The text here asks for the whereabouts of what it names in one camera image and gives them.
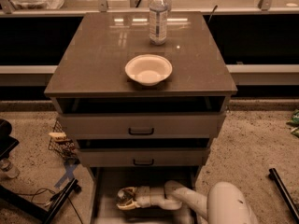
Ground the wire mesh basket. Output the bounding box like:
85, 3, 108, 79
48, 120, 77, 160

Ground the labelled water bottle on counter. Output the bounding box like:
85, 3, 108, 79
149, 0, 168, 45

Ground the snack packet in basket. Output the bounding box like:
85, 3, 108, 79
49, 132, 68, 142

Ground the open bottom drawer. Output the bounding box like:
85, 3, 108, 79
90, 167, 199, 224

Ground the grey drawer cabinet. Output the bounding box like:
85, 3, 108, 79
44, 10, 238, 224

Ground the upper grey drawer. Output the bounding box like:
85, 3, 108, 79
59, 113, 225, 140

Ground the black cable on floor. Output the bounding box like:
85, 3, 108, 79
12, 188, 85, 224

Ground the white paper bowl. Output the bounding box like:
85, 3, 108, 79
125, 54, 173, 86

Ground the water bottle on floor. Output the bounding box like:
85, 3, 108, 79
0, 159, 20, 178

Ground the grey drawer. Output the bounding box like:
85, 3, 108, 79
59, 113, 225, 140
77, 148, 209, 167

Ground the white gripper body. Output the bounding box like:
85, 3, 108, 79
135, 186, 165, 208

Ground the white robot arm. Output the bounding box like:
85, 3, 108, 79
116, 180, 259, 224

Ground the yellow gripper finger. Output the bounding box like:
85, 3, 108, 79
117, 202, 139, 211
118, 187, 137, 196

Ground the clear water bottle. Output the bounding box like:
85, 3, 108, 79
118, 194, 132, 204

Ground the black bar on floor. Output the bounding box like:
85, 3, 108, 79
269, 168, 299, 224

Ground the black stand base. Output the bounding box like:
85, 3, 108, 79
0, 178, 80, 224

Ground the green snack bag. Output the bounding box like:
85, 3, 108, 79
287, 109, 299, 138

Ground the middle grey drawer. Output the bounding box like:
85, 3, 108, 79
77, 148, 209, 167

